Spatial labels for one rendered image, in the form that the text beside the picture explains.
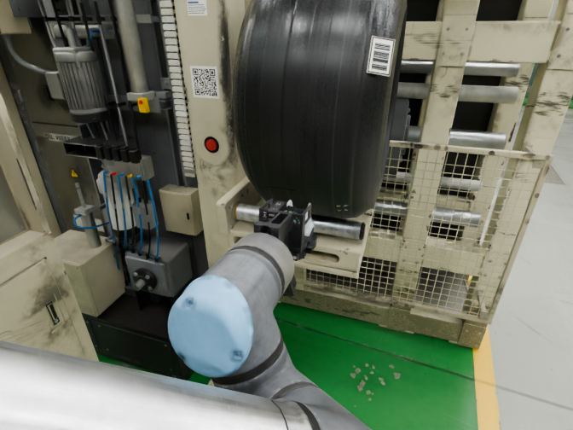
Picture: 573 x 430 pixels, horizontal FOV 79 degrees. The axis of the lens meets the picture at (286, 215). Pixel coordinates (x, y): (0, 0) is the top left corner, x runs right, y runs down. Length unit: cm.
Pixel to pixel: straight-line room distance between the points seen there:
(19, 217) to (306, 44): 77
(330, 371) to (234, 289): 137
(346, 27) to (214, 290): 49
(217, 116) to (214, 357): 70
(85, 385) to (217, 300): 15
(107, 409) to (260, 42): 60
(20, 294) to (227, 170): 57
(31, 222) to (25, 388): 84
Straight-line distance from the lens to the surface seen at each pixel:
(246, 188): 101
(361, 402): 164
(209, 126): 98
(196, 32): 95
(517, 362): 202
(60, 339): 116
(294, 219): 54
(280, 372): 41
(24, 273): 102
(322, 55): 65
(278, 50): 68
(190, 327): 37
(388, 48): 66
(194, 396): 26
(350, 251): 87
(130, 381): 24
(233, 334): 35
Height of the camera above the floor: 134
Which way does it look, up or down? 28 degrees down
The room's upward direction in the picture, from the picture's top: straight up
